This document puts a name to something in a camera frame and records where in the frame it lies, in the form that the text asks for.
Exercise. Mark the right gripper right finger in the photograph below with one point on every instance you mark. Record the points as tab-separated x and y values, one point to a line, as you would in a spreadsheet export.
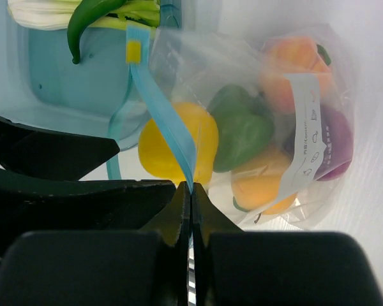
236	267

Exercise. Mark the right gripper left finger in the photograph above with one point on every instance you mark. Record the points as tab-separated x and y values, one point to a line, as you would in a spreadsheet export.
148	266

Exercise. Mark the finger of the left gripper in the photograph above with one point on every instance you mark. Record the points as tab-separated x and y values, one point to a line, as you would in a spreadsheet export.
34	204
53	155

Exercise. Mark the orange fruit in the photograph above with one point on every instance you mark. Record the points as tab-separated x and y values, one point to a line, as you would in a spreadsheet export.
255	184

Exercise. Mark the yellow pear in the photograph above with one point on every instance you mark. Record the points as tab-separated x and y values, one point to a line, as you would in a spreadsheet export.
181	150

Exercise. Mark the green bell pepper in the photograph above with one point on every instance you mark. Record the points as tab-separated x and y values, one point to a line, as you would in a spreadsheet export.
245	125

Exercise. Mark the clear zip top bag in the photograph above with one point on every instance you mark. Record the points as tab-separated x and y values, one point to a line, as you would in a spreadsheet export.
169	66

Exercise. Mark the purple onion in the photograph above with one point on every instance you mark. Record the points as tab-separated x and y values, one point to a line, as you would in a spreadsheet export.
338	138

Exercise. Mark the pink peach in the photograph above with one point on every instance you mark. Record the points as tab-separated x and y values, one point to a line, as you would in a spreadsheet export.
295	54

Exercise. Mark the teal plastic tray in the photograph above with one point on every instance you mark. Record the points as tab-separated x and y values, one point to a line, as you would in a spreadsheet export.
40	86

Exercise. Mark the green onion stalk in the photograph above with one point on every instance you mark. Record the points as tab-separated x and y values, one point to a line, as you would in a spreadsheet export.
55	15

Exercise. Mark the green chili pepper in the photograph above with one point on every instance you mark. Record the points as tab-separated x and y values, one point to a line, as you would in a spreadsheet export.
85	14

